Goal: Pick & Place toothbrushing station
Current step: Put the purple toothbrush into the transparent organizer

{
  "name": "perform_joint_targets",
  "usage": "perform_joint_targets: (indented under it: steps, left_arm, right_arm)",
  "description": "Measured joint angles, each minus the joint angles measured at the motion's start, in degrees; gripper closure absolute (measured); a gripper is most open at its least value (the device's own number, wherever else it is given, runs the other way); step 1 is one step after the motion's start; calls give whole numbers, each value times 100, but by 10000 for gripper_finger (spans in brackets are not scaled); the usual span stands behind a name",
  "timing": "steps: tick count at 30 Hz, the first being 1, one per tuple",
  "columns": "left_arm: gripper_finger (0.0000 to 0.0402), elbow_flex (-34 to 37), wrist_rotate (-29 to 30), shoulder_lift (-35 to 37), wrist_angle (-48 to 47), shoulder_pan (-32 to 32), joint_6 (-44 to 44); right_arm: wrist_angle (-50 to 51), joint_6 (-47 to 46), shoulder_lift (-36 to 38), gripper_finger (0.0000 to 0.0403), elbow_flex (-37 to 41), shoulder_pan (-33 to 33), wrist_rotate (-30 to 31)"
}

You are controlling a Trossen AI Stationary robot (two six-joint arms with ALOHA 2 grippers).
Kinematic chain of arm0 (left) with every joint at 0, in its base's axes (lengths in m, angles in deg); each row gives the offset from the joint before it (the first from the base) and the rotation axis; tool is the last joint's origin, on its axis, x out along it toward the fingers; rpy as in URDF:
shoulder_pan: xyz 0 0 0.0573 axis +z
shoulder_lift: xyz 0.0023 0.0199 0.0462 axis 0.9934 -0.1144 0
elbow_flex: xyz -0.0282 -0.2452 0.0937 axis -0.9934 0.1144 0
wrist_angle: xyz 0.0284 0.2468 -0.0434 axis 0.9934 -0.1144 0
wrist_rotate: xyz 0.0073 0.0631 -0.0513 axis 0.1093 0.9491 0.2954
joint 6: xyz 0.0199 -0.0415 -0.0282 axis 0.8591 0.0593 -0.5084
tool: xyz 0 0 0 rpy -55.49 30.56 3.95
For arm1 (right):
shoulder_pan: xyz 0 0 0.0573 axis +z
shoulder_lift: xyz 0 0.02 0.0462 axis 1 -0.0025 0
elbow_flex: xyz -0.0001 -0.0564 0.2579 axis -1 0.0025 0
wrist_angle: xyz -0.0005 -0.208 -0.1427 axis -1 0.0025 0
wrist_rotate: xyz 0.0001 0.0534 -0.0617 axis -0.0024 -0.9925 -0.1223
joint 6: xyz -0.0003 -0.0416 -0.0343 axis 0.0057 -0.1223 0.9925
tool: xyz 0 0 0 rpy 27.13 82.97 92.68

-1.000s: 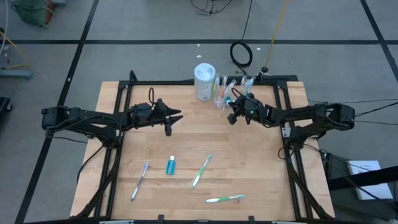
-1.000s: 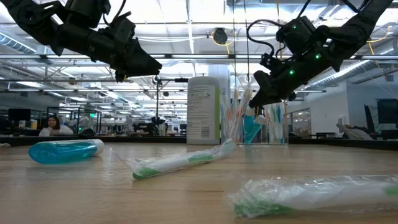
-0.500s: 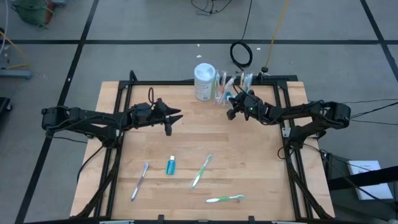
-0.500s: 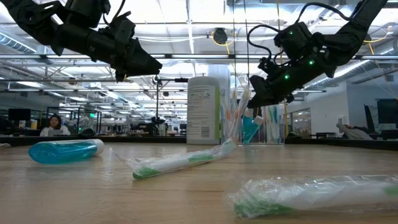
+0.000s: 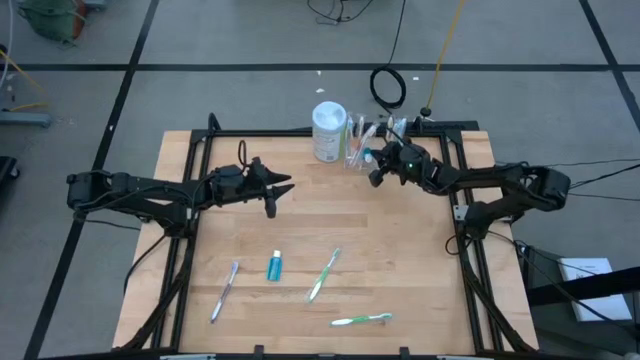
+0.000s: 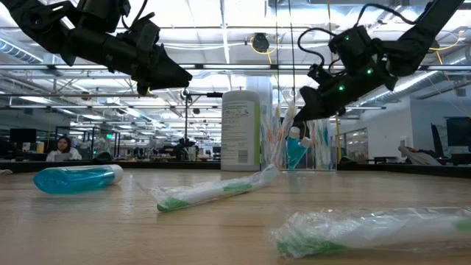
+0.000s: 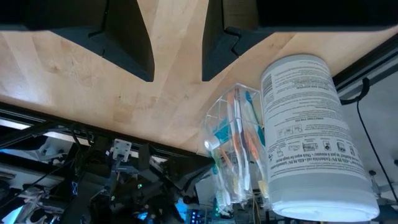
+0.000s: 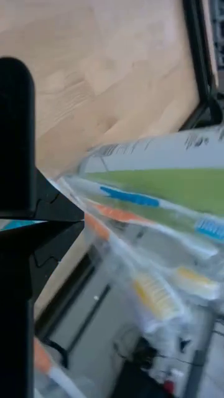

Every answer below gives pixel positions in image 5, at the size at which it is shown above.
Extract green bag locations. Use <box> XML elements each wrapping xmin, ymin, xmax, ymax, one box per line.
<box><xmin>17</xmin><ymin>0</ymin><xmax>90</xmax><ymax>47</ymax></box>

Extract black power cable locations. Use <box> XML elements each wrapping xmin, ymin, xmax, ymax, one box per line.
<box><xmin>569</xmin><ymin>158</ymin><xmax>640</xmax><ymax>167</ymax></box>
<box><xmin>564</xmin><ymin>164</ymin><xmax>640</xmax><ymax>202</ymax></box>

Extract grey stand base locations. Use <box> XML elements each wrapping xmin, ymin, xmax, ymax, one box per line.
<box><xmin>0</xmin><ymin>110</ymin><xmax>53</xmax><ymax>129</ymax></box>

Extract black stand bar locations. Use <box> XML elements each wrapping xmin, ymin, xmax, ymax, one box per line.
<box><xmin>525</xmin><ymin>266</ymin><xmax>640</xmax><ymax>308</ymax></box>

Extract coiled black floor cable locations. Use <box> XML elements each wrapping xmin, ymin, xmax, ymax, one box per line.
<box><xmin>368</xmin><ymin>0</ymin><xmax>408</xmax><ymax>112</ymax></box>

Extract yellow hanging cable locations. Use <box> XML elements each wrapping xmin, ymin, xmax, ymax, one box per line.
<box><xmin>422</xmin><ymin>0</ymin><xmax>467</xmax><ymax>121</ymax></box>

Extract green wrapped toothbrush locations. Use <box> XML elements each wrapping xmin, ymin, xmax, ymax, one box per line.
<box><xmin>305</xmin><ymin>246</ymin><xmax>343</xmax><ymax>304</ymax></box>
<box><xmin>328</xmin><ymin>312</ymin><xmax>394</xmax><ymax>328</ymax></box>

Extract disinfecting wipes canister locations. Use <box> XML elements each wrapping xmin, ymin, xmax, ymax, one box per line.
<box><xmin>311</xmin><ymin>100</ymin><xmax>348</xmax><ymax>164</ymax></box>

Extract clear acrylic organizer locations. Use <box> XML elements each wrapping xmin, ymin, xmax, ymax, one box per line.
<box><xmin>342</xmin><ymin>117</ymin><xmax>401</xmax><ymax>175</ymax></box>

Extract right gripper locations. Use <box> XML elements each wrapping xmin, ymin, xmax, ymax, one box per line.
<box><xmin>368</xmin><ymin>141</ymin><xmax>444</xmax><ymax>194</ymax></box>

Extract white booklet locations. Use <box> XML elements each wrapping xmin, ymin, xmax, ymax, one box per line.
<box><xmin>558</xmin><ymin>256</ymin><xmax>634</xmax><ymax>323</ymax></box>

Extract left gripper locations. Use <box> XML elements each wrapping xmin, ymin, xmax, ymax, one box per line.
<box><xmin>208</xmin><ymin>157</ymin><xmax>297</xmax><ymax>220</ymax></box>

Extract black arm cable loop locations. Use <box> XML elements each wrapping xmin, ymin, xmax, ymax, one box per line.
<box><xmin>444</xmin><ymin>233</ymin><xmax>469</xmax><ymax>257</ymax></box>
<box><xmin>236</xmin><ymin>139</ymin><xmax>251</xmax><ymax>171</ymax></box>

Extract black floor object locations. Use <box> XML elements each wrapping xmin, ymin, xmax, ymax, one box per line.
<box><xmin>0</xmin><ymin>155</ymin><xmax>21</xmax><ymax>182</ymax></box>

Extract black aluminium table frame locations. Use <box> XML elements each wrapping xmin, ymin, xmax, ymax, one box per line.
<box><xmin>113</xmin><ymin>112</ymin><xmax>540</xmax><ymax>360</ymax></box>

